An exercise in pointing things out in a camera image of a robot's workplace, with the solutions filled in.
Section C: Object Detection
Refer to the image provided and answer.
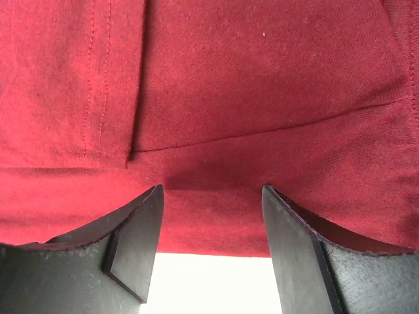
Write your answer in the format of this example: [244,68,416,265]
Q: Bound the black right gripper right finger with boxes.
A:
[262,186,418,313]

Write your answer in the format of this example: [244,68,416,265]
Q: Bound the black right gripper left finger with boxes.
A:
[1,185,164,314]

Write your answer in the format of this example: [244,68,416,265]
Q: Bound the dark red t shirt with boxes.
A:
[1,1,418,256]

